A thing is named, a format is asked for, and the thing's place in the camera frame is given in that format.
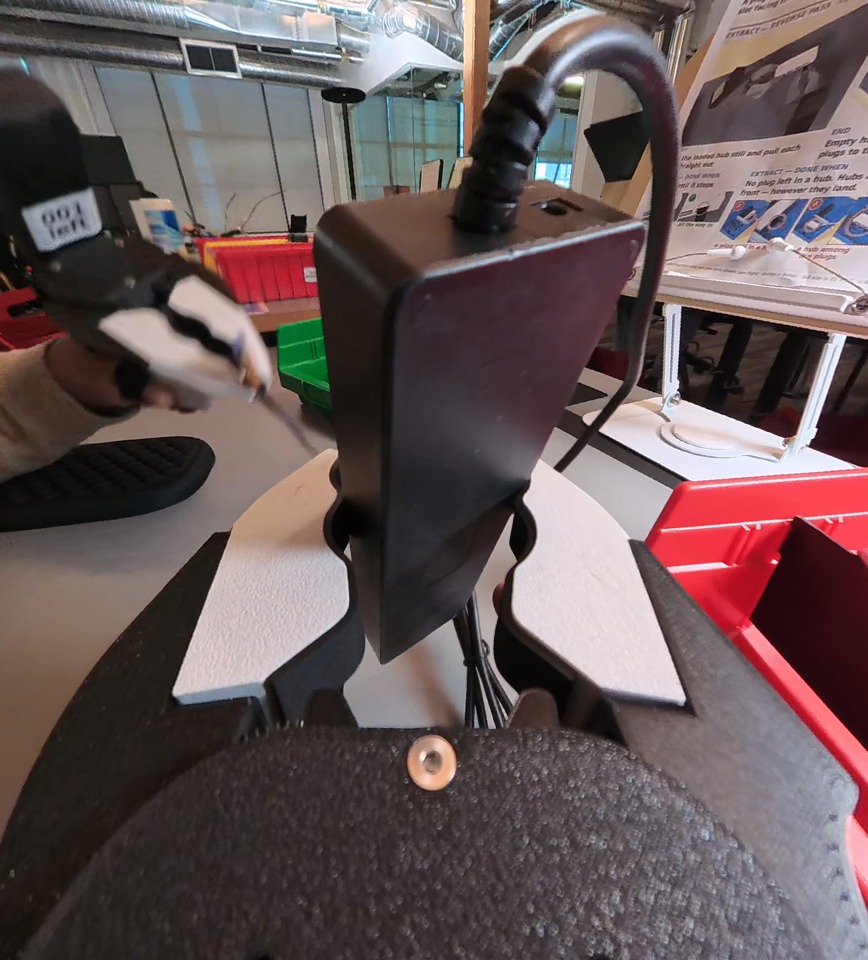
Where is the black bumpy wrist rest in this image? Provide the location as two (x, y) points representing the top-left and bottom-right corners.
(0, 436), (216, 534)

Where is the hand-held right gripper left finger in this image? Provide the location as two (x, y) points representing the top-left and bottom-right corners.
(173, 448), (366, 706)

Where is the person's left hand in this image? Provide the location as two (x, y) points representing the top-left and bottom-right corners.
(44, 337), (214, 417)

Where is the red bin yellow label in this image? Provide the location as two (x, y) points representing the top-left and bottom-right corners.
(194, 234), (323, 305)

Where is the framed black-white marker sign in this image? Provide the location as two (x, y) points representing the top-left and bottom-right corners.
(582, 111), (653, 185)

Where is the wooden instruction clipboard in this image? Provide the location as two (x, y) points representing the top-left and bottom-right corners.
(614, 0), (868, 348)

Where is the black seven-port usb hub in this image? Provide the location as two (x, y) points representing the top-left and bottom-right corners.
(312, 180), (647, 667)

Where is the red plastic bin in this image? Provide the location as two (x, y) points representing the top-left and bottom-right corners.
(644, 465), (868, 960)

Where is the black display board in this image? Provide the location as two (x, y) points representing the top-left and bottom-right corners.
(81, 135), (146, 226)

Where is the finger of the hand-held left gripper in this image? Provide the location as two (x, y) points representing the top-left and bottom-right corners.
(98, 307), (257, 404)
(167, 276), (275, 391)

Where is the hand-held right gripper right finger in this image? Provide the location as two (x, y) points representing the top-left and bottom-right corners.
(494, 459), (689, 708)

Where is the printed instruction sheet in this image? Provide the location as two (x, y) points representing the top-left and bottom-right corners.
(632, 0), (868, 301)

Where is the person's left forearm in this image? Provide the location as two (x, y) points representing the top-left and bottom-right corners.
(0, 341), (116, 505)

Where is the black cable orange plug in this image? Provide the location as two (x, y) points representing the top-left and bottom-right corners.
(231, 337), (320, 456)

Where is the black floor lamp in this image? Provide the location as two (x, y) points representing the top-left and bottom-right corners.
(321, 86), (368, 204)

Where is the green plastic bin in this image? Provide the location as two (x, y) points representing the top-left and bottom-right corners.
(276, 316), (334, 414)

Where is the white blue-label canister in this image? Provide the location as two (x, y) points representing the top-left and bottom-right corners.
(130, 196), (184, 256)

